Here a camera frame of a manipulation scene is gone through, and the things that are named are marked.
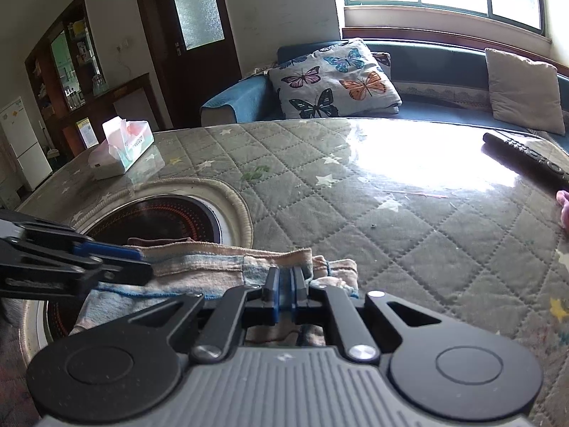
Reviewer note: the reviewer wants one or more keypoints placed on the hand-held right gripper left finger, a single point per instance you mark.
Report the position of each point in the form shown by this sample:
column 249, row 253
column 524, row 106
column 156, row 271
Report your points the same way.
column 276, row 296

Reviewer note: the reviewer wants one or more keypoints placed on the pink white tissue box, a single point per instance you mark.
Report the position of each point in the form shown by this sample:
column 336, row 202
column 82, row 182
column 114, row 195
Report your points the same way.
column 129, row 146

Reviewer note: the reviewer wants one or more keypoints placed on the plain beige pillow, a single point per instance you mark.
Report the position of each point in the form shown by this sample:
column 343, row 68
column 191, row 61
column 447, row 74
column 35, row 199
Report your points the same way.
column 520, row 89

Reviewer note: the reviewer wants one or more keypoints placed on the blue sofa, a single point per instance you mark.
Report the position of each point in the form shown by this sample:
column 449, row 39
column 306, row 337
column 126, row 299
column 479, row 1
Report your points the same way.
column 435, row 66

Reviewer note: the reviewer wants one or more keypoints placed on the low wooden cabinet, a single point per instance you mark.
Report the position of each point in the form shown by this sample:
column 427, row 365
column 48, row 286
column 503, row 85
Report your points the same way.
column 138, row 93

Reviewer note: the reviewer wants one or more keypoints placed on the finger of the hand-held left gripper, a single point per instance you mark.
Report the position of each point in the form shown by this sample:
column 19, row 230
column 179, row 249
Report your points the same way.
column 124, row 273
column 106, row 250

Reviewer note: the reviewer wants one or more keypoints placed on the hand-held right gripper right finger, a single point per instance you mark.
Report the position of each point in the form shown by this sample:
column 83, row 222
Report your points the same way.
column 290, row 296

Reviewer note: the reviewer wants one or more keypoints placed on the tall wooden display shelf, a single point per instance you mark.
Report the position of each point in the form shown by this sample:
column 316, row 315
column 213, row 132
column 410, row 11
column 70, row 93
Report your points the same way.
column 44, row 75

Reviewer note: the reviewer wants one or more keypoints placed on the white refrigerator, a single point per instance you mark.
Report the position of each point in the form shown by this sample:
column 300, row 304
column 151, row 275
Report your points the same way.
column 22, row 142

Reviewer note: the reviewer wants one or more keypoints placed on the dark patterned cushion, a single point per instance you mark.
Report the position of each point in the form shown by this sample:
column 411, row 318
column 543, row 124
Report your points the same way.
column 383, row 64

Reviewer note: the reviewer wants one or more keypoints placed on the yellow box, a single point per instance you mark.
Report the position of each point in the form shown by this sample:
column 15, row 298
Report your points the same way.
column 87, row 133

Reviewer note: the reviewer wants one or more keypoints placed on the dark wooden glass-panel door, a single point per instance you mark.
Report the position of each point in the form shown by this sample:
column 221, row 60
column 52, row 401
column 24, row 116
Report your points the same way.
column 200, row 80

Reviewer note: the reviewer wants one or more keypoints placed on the butterfly print pillow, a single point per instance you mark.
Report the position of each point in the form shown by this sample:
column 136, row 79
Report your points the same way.
column 333, row 80

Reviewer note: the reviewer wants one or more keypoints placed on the blue beige striped sweater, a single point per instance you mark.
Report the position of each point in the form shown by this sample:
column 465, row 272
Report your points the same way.
column 200, row 262

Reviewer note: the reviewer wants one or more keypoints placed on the black remote control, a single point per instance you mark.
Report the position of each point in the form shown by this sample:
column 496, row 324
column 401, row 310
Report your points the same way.
column 524, row 151

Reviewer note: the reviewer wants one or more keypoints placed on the round black induction cooktop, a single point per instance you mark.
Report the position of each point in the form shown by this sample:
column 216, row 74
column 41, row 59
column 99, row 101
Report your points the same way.
column 155, row 218

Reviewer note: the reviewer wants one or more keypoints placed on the grey quilted star table cover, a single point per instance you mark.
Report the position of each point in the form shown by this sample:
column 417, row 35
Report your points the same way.
column 400, row 231

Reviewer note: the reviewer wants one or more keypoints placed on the small pink object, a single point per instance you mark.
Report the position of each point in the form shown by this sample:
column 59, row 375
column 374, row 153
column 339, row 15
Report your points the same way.
column 563, row 209

